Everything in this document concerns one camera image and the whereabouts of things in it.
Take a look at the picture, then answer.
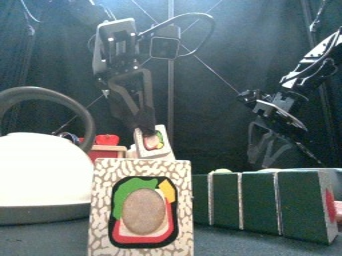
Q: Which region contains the small white toy sushi piece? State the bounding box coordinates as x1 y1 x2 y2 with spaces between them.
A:
133 124 177 161

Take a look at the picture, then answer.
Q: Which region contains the red toy piece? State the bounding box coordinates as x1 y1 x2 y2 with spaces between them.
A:
94 133 122 147

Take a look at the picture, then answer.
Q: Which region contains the green toy sushi roll slice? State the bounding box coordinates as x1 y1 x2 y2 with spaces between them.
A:
192 173 214 226
209 171 245 231
238 170 282 236

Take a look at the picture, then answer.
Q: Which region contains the green sushi slice red centre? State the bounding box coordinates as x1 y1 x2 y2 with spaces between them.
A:
274 168 342 246

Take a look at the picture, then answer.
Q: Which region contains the pink toy piece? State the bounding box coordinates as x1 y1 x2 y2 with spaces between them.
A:
333 200 342 232

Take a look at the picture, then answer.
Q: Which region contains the large white patterned sushi block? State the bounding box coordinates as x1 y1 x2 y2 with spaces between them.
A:
87 157 196 256

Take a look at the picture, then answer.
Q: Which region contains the wooden red toy box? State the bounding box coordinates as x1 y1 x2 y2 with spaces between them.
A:
87 144 130 164

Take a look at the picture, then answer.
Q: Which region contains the vertical metal frame pole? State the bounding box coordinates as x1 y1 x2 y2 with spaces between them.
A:
166 0 176 138

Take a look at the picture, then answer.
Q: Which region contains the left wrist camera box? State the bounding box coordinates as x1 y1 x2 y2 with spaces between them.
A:
149 25 184 61

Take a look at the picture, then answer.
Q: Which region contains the black camera cable loop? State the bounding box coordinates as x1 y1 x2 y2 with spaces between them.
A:
138 12 217 58

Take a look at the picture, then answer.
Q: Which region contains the white kettle with black handle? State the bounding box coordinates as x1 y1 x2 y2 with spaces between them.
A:
0 85 98 226

